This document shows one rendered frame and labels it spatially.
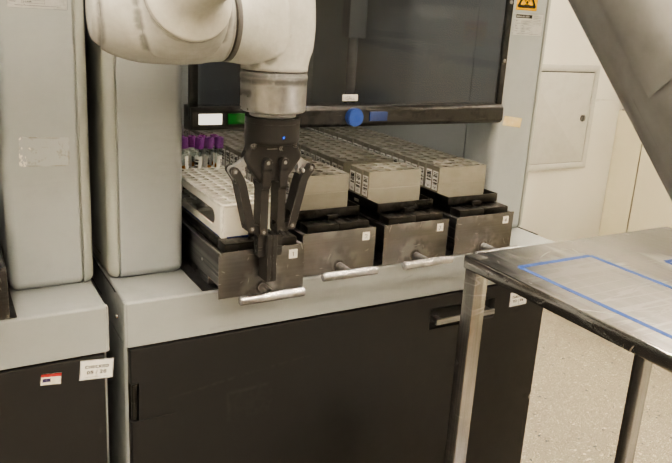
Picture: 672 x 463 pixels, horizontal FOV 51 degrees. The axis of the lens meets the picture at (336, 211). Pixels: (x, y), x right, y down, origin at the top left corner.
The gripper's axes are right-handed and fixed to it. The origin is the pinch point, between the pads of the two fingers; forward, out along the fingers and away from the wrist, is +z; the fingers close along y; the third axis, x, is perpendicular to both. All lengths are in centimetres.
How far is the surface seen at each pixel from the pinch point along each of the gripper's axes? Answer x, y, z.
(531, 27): -14, -60, -34
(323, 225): -6.1, -12.3, -1.6
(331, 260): -5.5, -13.8, 4.3
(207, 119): -11.6, 5.1, -17.9
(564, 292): 30.4, -26.8, -1.9
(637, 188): -109, -229, 31
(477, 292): 16.8, -25.0, 3.0
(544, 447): -32, -103, 80
